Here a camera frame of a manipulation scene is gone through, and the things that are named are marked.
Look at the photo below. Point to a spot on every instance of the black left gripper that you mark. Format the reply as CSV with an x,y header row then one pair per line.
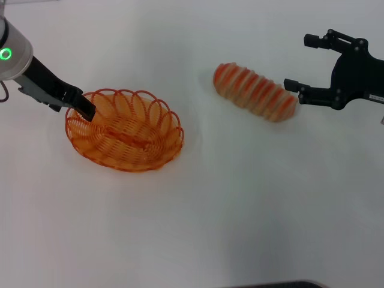
x,y
45,84

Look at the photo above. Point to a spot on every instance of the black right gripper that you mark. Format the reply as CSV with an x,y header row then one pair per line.
x,y
357,78

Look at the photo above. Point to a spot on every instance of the orange striped bread loaf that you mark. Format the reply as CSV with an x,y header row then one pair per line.
x,y
255,90

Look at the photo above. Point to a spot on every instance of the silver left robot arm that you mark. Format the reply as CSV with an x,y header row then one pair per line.
x,y
15,51

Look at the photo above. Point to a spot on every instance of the black robot torso edge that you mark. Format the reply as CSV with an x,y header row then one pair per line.
x,y
279,285

